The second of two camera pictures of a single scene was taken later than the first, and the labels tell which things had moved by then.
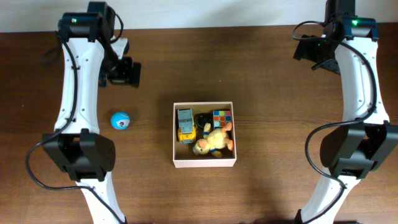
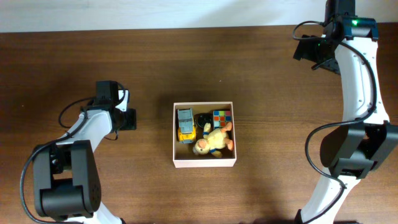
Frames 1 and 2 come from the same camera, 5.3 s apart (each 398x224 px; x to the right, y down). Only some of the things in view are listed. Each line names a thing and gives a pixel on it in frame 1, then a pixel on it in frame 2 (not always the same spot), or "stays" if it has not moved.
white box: x=183 y=157 stays
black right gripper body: x=319 y=53 stays
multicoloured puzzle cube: x=221 y=118 stays
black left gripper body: x=124 y=72 to x=130 y=123
